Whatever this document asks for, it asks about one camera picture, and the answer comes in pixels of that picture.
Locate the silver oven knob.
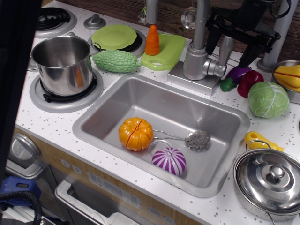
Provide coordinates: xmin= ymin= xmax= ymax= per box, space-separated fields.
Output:
xmin=8 ymin=133 xmax=41 ymax=168

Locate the stainless steel sink basin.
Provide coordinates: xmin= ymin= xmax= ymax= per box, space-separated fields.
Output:
xmin=73 ymin=75 xmax=250 ymax=197

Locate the red toy bell pepper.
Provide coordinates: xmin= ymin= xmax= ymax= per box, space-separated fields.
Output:
xmin=237 ymin=70 xmax=264 ymax=98

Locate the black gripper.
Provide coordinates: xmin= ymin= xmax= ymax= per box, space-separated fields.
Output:
xmin=206 ymin=6 xmax=281 ymax=68

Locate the blue plastic object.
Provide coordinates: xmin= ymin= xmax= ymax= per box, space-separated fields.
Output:
xmin=0 ymin=176 xmax=41 ymax=206

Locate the metal slotted skimmer spoon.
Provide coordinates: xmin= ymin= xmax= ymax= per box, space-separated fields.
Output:
xmin=153 ymin=129 xmax=211 ymax=150

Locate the grey stove knob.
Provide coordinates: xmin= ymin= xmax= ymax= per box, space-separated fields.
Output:
xmin=83 ymin=14 xmax=106 ymax=30

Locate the green plastic cutting board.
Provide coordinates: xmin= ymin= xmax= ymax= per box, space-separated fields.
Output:
xmin=141 ymin=33 xmax=186 ymax=71

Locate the stove burner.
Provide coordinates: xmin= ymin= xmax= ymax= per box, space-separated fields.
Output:
xmin=30 ymin=69 xmax=104 ymax=113
xmin=87 ymin=28 xmax=147 ymax=58

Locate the clear hanging glass ornament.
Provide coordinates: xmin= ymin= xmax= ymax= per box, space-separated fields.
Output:
xmin=181 ymin=7 xmax=196 ymax=30

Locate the black foreground camera frame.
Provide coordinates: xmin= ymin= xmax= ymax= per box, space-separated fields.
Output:
xmin=0 ymin=0 xmax=42 ymax=178

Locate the green plastic plate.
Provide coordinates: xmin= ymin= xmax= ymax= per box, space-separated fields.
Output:
xmin=91 ymin=24 xmax=137 ymax=50

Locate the grey vertical post back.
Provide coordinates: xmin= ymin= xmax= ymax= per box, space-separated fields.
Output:
xmin=146 ymin=0 xmax=158 ymax=24

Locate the back right stove burner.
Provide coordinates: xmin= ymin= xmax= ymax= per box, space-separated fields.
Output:
xmin=87 ymin=28 xmax=147 ymax=58

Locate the purple toy eggplant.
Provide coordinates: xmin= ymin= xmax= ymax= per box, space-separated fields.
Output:
xmin=220 ymin=67 xmax=251 ymax=92

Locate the grey vertical post right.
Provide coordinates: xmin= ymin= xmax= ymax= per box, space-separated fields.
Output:
xmin=257 ymin=0 xmax=295 ymax=72

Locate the black braided cable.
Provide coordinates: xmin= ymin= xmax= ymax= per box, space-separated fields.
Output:
xmin=0 ymin=190 xmax=44 ymax=225

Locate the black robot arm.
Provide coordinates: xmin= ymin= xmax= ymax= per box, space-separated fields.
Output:
xmin=205 ymin=0 xmax=281 ymax=68

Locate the front left stove burner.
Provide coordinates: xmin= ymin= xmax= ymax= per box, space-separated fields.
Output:
xmin=30 ymin=69 xmax=104 ymax=113

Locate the grey vertical post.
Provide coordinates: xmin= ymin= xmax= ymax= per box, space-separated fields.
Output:
xmin=257 ymin=0 xmax=295 ymax=72
xmin=146 ymin=0 xmax=158 ymax=24

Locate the orange toy pumpkin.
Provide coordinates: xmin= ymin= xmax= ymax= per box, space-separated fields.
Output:
xmin=118 ymin=117 xmax=154 ymax=151

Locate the purple white toy onion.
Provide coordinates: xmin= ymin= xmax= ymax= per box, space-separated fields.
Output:
xmin=151 ymin=147 xmax=187 ymax=176

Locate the white oven door handle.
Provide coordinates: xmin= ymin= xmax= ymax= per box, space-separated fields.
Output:
xmin=55 ymin=180 xmax=147 ymax=225

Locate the steel pot with lid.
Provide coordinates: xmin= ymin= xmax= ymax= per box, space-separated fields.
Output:
xmin=233 ymin=145 xmax=300 ymax=225

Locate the green toy cabbage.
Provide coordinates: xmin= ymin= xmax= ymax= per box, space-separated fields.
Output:
xmin=247 ymin=82 xmax=290 ymax=119

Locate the yellow toy banana piece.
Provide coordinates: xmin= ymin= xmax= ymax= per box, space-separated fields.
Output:
xmin=244 ymin=131 xmax=284 ymax=152

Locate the silver faucet lever handle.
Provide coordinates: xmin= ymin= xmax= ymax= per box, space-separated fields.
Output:
xmin=202 ymin=36 xmax=233 ymax=77

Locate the silver toy faucet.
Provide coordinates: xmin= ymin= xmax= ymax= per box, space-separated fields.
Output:
xmin=167 ymin=0 xmax=220 ymax=96

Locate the yellow toy squash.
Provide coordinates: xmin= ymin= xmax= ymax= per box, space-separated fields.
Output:
xmin=274 ymin=65 xmax=300 ymax=90

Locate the tall stainless steel pot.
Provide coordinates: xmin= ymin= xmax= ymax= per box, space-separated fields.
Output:
xmin=27 ymin=35 xmax=102 ymax=97

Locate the steel bowl at right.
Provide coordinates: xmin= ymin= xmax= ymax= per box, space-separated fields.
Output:
xmin=272 ymin=60 xmax=300 ymax=104

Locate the orange toy carrot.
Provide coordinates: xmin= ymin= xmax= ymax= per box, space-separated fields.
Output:
xmin=145 ymin=24 xmax=160 ymax=56

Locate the green toy bitter gourd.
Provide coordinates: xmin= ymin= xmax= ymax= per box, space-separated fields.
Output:
xmin=92 ymin=50 xmax=141 ymax=73

